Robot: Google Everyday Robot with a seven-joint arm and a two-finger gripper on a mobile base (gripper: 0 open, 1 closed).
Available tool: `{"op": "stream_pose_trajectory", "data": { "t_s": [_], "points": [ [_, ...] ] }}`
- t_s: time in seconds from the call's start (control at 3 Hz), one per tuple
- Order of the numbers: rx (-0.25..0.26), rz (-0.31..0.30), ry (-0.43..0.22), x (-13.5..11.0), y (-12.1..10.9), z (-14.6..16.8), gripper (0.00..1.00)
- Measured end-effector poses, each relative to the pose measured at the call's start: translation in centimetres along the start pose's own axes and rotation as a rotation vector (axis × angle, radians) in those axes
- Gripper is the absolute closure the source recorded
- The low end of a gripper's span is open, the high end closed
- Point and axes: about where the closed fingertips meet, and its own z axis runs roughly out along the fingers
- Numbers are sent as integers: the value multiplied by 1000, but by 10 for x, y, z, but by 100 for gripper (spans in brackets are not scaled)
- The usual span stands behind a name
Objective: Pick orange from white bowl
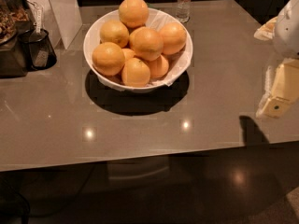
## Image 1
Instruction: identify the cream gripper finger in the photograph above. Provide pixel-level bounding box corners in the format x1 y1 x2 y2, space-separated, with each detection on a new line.
256 59 299 119
254 17 278 41

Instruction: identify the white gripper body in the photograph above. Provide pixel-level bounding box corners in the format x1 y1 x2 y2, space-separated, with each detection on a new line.
273 0 299 59

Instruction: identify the white bowl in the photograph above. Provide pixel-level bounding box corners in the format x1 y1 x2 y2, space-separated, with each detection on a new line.
83 9 193 93

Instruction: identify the small hidden middle orange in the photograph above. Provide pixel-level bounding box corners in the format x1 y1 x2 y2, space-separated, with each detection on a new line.
122 49 135 61

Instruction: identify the clear plastic water bottle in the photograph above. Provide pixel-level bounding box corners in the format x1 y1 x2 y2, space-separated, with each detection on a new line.
176 0 192 23

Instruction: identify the white upright box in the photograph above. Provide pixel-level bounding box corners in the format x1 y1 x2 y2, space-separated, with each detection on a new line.
28 0 82 49

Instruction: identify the white tag in cup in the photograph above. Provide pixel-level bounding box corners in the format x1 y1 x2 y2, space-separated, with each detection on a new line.
33 2 43 34

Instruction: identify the black mesh cup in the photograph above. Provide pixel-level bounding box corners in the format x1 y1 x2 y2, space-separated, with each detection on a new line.
18 29 57 71

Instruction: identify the dark appliance with food tray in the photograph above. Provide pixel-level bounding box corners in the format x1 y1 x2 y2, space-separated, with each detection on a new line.
0 0 30 78

